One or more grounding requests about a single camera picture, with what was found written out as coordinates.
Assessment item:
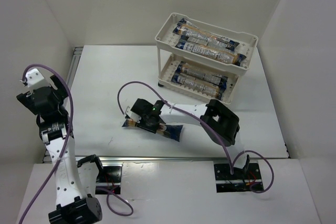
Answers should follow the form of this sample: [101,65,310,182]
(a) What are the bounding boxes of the label-side blue spaghetti bag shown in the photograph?
[171,73,226,100]

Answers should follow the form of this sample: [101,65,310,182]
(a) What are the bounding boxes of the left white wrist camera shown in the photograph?
[21,68,50,90]

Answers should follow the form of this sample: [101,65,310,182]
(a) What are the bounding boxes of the white two-tier shelf cart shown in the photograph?
[155,13,258,105]

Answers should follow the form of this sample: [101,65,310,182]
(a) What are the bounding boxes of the aluminium table frame rail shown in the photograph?
[41,46,289,164]

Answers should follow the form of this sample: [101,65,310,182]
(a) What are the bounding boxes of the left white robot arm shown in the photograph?
[17,69,102,223]

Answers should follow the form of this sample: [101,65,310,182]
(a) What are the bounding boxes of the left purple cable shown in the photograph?
[17,63,134,224]

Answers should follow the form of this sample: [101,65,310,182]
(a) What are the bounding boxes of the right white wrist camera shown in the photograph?
[124,106,141,123]

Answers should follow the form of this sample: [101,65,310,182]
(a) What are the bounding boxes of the long yellow spaghetti bag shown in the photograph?
[176,61,227,85]

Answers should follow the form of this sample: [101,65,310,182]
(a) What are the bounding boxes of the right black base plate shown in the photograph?
[214,163,264,193]

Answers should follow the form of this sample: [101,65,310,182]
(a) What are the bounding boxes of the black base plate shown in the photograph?
[214,163,264,193]
[96,164,122,195]

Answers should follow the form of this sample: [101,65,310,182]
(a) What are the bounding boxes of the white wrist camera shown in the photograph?
[124,106,141,123]
[21,68,50,90]

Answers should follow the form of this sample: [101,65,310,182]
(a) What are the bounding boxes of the yellow blue spaghetti bag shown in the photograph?
[122,119,183,142]

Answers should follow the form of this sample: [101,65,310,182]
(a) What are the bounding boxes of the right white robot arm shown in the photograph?
[125,99,250,174]

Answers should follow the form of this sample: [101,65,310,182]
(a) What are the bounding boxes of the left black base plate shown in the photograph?
[96,164,122,195]

